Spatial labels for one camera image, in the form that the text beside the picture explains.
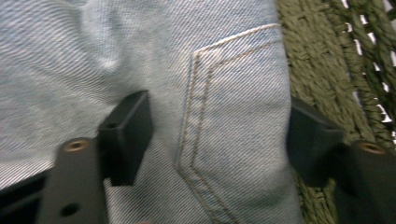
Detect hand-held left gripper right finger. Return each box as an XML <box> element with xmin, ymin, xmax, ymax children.
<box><xmin>286</xmin><ymin>96</ymin><xmax>345</xmax><ymax>189</ymax></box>

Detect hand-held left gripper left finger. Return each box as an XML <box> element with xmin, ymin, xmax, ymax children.
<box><xmin>96</xmin><ymin>90</ymin><xmax>154</xmax><ymax>188</ymax></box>

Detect light blue jeans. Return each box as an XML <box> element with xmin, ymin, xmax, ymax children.
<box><xmin>0</xmin><ymin>0</ymin><xmax>306</xmax><ymax>224</ymax></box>

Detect green woven basket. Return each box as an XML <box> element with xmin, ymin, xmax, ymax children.
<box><xmin>275</xmin><ymin>0</ymin><xmax>396</xmax><ymax>224</ymax></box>

